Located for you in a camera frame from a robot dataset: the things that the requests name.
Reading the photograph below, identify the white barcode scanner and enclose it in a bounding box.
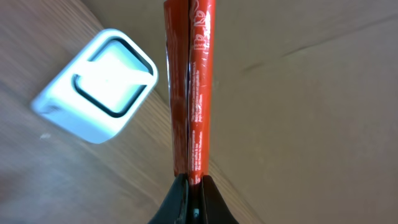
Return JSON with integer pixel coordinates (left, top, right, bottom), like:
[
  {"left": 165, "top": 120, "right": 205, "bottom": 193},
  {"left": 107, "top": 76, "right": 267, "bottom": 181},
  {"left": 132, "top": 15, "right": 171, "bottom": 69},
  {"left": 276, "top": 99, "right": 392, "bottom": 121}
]
[{"left": 31, "top": 29, "right": 159, "bottom": 144}]

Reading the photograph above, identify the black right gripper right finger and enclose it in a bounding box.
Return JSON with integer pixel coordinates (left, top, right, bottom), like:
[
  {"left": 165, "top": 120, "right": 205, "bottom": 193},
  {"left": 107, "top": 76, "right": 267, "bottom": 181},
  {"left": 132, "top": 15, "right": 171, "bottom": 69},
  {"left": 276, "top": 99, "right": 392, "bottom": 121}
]
[{"left": 200, "top": 175, "right": 239, "bottom": 224}]

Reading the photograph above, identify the red snack stick packet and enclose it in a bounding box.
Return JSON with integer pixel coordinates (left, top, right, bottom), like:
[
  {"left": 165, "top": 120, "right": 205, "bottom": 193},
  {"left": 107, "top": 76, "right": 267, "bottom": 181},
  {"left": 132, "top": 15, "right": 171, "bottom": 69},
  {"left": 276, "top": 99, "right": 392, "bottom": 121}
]
[{"left": 164, "top": 0, "right": 216, "bottom": 186}]

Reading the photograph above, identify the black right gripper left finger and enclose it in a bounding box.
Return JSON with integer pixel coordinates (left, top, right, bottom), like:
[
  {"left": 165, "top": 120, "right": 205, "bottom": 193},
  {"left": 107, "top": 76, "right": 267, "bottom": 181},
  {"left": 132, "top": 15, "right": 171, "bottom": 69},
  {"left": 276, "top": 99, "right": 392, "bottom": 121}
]
[{"left": 149, "top": 174, "right": 189, "bottom": 224}]

